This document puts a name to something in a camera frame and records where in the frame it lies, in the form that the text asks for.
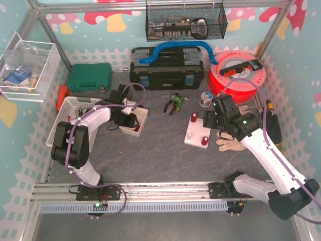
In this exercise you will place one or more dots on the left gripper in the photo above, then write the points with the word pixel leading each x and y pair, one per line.
pixel 131 120

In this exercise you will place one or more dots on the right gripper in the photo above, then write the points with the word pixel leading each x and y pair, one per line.
pixel 209 119

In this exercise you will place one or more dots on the red large spring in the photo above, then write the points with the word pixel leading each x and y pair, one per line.
pixel 194 117

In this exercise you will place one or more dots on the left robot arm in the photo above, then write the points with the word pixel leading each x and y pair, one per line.
pixel 71 140

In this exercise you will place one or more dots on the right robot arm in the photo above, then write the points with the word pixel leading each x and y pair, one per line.
pixel 289 192

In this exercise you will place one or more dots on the white spring tray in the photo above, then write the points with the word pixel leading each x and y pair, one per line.
pixel 141 114

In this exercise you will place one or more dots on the white peg board fixture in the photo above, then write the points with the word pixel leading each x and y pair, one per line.
pixel 195 132

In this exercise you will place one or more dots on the black circuit board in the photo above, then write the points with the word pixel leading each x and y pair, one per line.
pixel 80 111

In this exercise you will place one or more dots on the red filament spool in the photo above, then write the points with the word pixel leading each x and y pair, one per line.
pixel 237 73

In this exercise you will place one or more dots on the yellow black screwdriver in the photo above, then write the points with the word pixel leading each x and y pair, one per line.
pixel 269 106

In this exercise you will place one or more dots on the white perforated basket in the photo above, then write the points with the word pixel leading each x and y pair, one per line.
pixel 69 112

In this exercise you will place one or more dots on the green plastic case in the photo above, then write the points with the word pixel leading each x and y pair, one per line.
pixel 85 77

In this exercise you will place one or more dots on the black rubber glove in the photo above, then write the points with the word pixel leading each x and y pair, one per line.
pixel 273 129

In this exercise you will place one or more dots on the black toolbox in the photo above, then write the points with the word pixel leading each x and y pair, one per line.
pixel 174 69

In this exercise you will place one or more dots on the clear acrylic box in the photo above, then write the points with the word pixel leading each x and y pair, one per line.
pixel 42 58

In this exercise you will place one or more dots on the blue white glove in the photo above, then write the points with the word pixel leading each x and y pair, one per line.
pixel 19 76

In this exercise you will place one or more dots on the solder wire spool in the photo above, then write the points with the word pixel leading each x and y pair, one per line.
pixel 206 99

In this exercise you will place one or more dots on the orange handled tool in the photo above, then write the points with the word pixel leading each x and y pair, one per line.
pixel 63 93

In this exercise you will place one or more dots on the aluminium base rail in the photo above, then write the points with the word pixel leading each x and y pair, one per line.
pixel 136 192

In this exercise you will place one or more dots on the white slotted cable duct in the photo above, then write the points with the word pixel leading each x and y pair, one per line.
pixel 132 207

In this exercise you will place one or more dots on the black wire mesh basket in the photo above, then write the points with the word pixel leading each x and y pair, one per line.
pixel 185 22

